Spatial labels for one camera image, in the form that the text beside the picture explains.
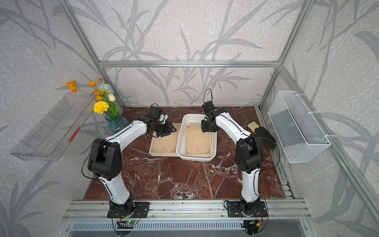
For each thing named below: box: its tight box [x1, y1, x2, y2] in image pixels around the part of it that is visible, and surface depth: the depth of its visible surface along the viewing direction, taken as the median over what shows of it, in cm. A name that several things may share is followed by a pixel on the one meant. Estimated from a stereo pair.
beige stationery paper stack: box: [183, 121, 214, 158], surface depth 101 cm
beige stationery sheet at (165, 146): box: [148, 122, 181, 157], surface depth 98 cm
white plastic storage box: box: [176, 113, 218, 162], surface depth 98 cm
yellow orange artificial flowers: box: [66, 76, 120, 119], surface depth 84 cm
